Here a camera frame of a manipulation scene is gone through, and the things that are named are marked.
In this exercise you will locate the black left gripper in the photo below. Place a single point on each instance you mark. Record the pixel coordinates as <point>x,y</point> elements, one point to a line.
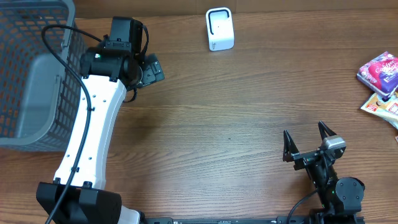
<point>152,70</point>

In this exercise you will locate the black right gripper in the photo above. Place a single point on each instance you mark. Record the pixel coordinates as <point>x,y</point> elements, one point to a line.
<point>290,154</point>

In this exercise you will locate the yellow orange snack bag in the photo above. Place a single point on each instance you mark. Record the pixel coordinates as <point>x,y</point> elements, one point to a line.
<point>386,110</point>

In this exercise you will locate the red purple snack packet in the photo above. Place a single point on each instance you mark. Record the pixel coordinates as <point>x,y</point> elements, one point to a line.
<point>380,75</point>

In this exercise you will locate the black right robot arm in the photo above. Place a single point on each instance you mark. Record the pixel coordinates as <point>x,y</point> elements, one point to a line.
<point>340,197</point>

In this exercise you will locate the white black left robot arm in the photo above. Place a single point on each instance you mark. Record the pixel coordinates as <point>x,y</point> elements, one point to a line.
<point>118,64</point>

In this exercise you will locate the white barcode scanner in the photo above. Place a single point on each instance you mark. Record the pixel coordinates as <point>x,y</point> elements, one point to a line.
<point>219,24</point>

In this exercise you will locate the grey plastic mesh basket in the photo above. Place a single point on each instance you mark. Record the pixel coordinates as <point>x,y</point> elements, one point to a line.
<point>39,97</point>

